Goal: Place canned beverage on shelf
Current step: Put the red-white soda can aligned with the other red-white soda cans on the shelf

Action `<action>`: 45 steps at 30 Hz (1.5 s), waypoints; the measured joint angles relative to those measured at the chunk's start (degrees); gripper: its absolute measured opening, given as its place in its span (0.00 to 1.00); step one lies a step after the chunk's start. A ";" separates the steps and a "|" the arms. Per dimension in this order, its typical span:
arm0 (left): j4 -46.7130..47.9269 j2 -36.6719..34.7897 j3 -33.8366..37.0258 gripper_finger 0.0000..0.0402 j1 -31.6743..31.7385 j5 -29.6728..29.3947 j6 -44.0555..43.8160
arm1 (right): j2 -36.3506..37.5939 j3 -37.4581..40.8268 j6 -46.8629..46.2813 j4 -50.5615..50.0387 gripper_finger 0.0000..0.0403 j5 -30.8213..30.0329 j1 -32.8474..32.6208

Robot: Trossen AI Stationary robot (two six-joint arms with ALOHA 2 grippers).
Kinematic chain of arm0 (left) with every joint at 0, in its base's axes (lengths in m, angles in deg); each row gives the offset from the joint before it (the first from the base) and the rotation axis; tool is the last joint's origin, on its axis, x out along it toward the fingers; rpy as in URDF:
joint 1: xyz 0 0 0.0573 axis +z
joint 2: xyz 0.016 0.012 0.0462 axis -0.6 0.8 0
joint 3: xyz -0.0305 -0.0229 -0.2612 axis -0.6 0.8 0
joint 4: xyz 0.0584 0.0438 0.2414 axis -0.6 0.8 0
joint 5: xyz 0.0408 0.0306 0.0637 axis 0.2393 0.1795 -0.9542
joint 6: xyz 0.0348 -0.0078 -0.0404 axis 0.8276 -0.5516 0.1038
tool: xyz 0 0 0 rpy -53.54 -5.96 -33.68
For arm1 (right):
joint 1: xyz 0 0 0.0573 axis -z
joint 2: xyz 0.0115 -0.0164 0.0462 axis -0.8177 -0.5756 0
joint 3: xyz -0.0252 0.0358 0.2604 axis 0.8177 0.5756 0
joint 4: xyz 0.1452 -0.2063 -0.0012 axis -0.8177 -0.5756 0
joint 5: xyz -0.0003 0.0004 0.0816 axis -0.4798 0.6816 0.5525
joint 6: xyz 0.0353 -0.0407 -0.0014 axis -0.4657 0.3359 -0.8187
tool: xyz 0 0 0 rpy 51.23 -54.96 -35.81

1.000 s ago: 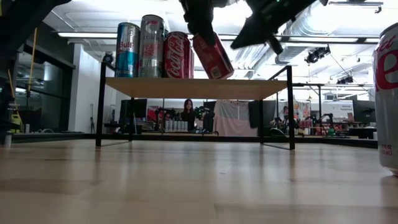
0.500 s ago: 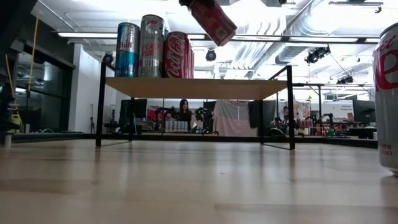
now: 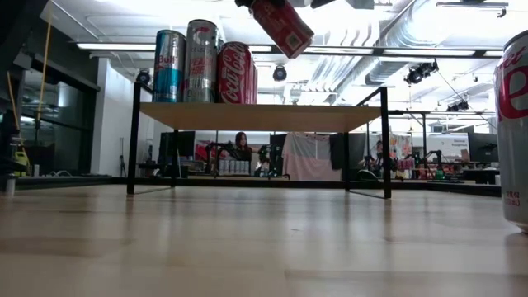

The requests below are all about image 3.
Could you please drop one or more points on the white cup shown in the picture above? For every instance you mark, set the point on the white cup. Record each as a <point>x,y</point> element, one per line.
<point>10,186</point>

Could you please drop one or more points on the wooden shelf black metal legs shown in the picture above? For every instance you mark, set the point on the wooden shelf black metal legs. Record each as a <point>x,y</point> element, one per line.
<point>260,116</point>

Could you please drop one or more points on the yellow green device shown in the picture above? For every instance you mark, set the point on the yellow green device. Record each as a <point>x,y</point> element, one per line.
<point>21,161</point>

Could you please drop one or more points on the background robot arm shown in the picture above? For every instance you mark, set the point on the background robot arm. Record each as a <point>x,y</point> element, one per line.
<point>431,158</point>
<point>264,161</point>

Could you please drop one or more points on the blue silver Red Bull can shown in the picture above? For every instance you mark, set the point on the blue silver Red Bull can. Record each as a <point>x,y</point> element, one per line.
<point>167,78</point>

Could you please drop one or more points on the black metal table frame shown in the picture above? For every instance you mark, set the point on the black metal table frame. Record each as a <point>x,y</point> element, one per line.
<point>82,181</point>

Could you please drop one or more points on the black standing panel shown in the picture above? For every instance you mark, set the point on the black standing panel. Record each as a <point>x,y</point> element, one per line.
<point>279,142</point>

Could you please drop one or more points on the black hanging cloth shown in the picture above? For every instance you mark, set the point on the black hanging cloth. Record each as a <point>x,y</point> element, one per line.
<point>338,150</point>

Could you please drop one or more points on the tall white can black lid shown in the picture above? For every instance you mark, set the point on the tall white can black lid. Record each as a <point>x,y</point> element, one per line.
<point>201,62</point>

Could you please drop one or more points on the white pink hanging cloth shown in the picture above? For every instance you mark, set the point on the white pink hanging cloth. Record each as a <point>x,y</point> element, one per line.
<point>313,161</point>

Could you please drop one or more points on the red Coca-Cola can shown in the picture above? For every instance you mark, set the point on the red Coca-Cola can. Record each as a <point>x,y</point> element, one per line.
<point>284,29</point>
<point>233,74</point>

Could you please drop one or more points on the silver Diet Coke can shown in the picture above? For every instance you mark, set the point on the silver Diet Coke can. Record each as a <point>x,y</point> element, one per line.
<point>513,165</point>

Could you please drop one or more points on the black monitor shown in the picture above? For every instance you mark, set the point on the black monitor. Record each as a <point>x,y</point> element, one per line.
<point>482,146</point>
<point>177,144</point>

